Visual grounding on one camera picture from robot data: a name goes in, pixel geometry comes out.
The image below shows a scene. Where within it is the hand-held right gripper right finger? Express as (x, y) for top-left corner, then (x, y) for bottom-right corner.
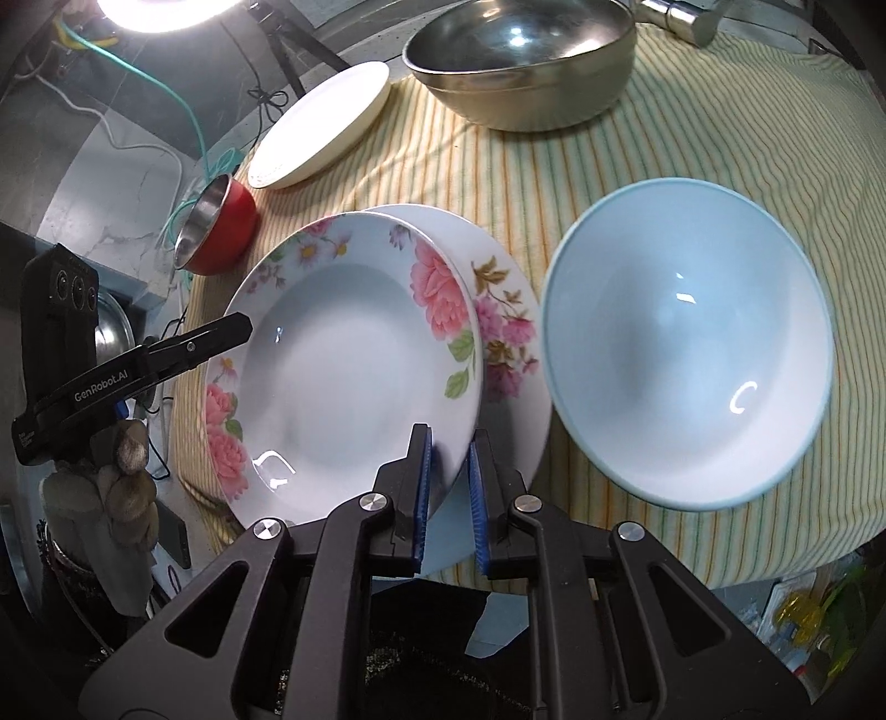
(468, 430), (814, 720)

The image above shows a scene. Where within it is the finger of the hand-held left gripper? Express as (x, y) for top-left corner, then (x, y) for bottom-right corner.
(142, 311), (254, 379)

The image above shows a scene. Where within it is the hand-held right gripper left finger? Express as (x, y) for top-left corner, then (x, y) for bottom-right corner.
(79, 424), (436, 720)

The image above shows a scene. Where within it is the pink floral deep plate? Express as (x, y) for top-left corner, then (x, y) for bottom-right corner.
(204, 211), (484, 527)

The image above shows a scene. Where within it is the light blue bowl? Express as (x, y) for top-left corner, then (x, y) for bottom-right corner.
(540, 176), (835, 512)

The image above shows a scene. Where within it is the person's left hand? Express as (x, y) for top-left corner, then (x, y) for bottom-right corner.
(43, 419), (160, 553)

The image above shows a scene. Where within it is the steel bowl on floor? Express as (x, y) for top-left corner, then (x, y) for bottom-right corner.
(93, 291), (137, 364)

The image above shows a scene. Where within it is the small red steel-lined bowl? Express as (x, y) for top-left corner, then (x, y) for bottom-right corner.
(172, 173), (260, 276)

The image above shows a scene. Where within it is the pink floral flat plate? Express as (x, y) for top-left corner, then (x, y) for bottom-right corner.
(363, 203), (555, 579)

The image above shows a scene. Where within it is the dark flat slab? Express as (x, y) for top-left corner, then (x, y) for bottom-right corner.
(156, 498), (192, 570)

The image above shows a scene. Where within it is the cream plate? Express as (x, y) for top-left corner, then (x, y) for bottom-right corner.
(247, 61), (392, 191)

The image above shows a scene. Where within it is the black tripod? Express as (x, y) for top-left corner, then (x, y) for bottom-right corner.
(259, 28), (354, 98)

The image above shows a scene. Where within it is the yellow plastic item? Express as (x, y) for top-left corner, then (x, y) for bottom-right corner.
(775, 588), (828, 632)

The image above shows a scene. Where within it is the yellow striped cloth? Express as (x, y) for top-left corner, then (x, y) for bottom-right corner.
(169, 20), (886, 596)

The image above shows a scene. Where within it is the large steel bowl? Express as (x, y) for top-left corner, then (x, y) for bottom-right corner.
(401, 0), (638, 132)

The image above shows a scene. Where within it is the steel faucet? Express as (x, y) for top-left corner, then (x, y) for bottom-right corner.
(633, 0), (735, 48)

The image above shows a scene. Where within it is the white cable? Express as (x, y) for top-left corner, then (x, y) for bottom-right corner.
(42, 83), (188, 202)

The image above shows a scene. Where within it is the green cable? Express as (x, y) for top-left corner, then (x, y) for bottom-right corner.
(59, 20), (240, 292)

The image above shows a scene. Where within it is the black cable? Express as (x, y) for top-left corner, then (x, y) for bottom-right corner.
(245, 14), (292, 132)

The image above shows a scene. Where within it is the yellow cable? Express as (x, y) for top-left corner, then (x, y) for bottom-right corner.
(55, 17), (115, 53)

